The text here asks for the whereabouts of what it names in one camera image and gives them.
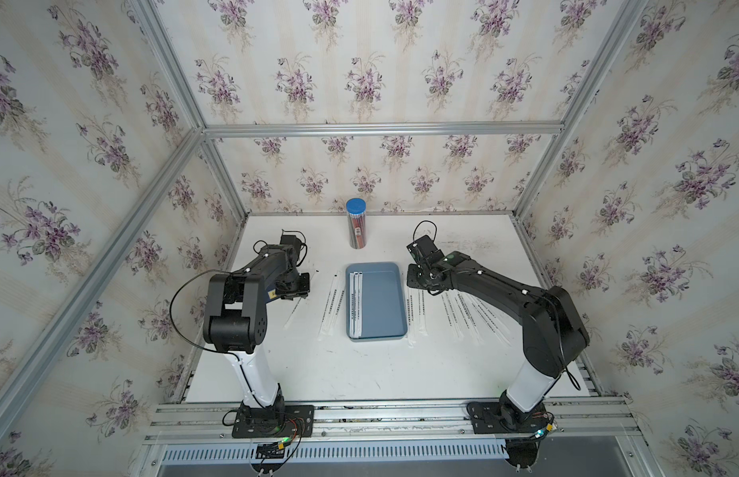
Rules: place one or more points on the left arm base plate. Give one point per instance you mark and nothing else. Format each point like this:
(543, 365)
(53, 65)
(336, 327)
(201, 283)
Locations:
(278, 421)

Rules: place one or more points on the straw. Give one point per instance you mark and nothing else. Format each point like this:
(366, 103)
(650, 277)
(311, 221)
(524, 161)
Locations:
(353, 286)
(336, 313)
(452, 317)
(468, 319)
(292, 314)
(420, 315)
(358, 326)
(411, 327)
(481, 325)
(325, 320)
(489, 316)

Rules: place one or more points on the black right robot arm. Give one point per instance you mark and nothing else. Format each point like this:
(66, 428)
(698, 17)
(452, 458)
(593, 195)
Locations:
(553, 333)

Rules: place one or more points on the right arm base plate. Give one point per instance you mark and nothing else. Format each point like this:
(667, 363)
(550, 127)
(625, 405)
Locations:
(501, 417)

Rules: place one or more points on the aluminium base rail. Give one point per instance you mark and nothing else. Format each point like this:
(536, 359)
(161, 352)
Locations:
(578, 421)

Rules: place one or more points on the blue storage tray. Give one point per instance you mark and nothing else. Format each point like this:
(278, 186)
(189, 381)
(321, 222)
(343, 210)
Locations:
(384, 312)

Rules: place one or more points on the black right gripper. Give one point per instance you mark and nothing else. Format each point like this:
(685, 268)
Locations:
(409, 277)

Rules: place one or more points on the pencil tube with blue lid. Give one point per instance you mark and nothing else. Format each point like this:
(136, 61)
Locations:
(356, 209)

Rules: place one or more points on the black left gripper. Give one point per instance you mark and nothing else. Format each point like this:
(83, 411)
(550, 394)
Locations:
(302, 289)

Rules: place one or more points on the vented metal strip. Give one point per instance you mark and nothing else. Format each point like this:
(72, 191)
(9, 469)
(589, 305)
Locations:
(310, 451)

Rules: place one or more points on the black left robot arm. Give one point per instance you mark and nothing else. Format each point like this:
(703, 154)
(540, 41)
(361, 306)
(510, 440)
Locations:
(236, 319)

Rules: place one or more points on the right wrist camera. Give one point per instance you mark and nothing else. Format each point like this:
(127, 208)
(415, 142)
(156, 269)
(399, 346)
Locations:
(423, 247)

